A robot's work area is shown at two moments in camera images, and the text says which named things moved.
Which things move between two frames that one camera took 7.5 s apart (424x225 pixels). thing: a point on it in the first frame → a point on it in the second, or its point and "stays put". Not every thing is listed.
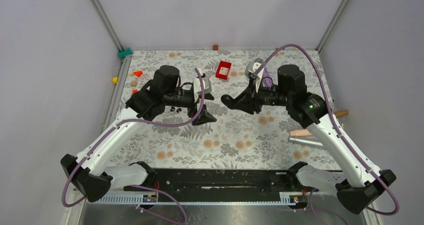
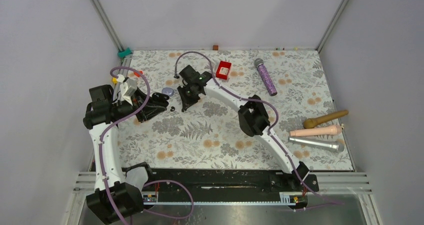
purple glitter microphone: x=266 y=80 stays put
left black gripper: x=204 y=117 → x=149 y=110
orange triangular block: x=138 y=73 stays put
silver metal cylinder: x=301 y=141 stays put
